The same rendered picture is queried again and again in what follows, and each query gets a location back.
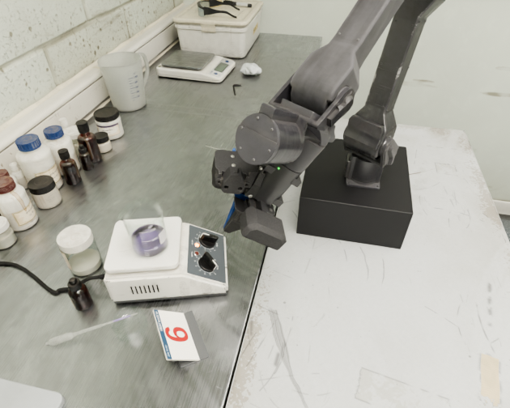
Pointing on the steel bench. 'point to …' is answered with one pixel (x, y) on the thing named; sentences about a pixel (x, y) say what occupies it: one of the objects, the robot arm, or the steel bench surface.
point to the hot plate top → (122, 253)
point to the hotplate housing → (163, 281)
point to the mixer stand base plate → (17, 395)
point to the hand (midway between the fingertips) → (238, 216)
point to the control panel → (203, 253)
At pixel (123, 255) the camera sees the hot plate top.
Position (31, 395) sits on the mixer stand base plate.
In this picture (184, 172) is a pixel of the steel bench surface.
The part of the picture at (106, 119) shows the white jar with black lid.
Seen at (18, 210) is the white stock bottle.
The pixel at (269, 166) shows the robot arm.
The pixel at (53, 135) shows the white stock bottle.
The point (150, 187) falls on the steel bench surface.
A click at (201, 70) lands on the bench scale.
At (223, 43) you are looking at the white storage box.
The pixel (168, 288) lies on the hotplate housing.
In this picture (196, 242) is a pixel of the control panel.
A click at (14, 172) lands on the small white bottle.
